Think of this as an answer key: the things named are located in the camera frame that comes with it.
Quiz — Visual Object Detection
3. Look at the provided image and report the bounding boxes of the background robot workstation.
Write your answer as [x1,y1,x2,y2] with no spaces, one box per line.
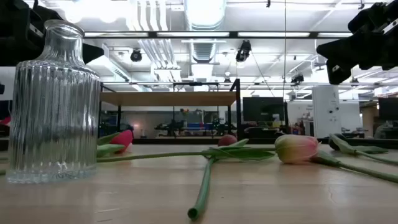
[154,107,238,138]

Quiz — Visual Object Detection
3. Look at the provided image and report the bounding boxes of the wooden shelf black frame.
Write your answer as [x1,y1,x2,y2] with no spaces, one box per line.
[98,78,242,141]

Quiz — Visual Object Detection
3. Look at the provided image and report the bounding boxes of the pink tulip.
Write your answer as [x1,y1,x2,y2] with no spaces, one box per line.
[96,133,321,165]

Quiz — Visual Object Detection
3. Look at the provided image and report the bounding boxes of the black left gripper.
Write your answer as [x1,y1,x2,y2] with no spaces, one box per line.
[0,0,105,67]

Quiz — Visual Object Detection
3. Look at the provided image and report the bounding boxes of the black ceiling spotlight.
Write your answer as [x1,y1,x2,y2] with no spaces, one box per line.
[129,48,143,63]
[290,73,305,85]
[235,39,252,63]

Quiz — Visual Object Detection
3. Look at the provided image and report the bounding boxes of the yellow tulip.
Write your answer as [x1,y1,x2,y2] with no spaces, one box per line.
[310,151,398,184]

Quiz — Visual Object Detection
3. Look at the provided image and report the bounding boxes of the thin hanging black cable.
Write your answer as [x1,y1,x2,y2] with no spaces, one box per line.
[282,0,287,100]

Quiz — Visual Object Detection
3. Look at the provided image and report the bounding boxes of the white cabinet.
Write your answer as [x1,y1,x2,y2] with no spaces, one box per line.
[312,85,343,139]

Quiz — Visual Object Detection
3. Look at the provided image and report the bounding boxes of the red tulip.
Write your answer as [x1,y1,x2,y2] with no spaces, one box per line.
[0,129,135,175]

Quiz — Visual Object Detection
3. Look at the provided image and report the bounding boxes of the maroon tulip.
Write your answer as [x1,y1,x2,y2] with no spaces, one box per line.
[187,134,249,221]

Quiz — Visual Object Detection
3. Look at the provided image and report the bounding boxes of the ribbed clear glass vase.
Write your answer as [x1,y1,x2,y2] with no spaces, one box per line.
[6,19,102,184]

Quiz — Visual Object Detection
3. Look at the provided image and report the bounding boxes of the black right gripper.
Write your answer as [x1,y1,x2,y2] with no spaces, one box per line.
[317,1,398,85]

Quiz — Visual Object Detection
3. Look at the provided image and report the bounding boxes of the black monitor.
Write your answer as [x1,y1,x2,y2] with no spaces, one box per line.
[377,97,398,121]
[242,96,285,123]

